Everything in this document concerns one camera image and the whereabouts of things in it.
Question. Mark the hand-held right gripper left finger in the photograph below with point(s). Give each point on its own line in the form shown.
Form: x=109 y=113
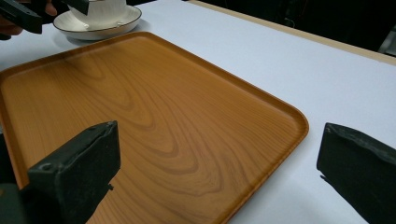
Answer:
x=77 y=168

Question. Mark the wooden tray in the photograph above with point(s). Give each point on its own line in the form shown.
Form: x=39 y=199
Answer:
x=162 y=118

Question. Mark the grey object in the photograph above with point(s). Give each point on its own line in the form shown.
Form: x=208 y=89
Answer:
x=388 y=43

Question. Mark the white saucer with dark rim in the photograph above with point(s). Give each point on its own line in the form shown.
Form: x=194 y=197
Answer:
x=121 y=21

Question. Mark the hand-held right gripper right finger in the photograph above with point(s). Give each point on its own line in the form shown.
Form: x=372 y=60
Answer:
x=361 y=168

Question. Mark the white cup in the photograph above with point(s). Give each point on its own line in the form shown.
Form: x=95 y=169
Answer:
x=102 y=12

